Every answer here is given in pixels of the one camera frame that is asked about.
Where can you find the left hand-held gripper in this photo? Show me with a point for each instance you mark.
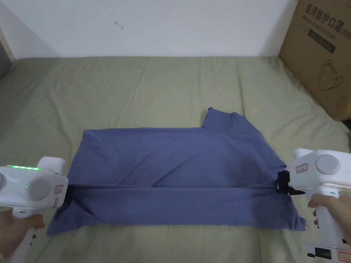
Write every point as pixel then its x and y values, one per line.
pixel 38 186

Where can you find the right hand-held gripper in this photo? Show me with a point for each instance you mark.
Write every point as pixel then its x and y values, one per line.
pixel 326 167

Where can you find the dark blue shirt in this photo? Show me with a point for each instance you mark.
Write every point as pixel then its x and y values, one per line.
pixel 170 164

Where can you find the person's right hand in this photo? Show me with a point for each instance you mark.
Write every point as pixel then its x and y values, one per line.
pixel 333 204

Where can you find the person's left hand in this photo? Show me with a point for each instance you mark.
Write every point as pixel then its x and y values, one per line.
pixel 11 233

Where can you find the brown cardboard carton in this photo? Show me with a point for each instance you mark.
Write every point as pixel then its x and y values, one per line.
pixel 315 54

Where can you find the bed with pale green sheet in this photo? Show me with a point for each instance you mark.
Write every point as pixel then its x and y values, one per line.
pixel 153 90

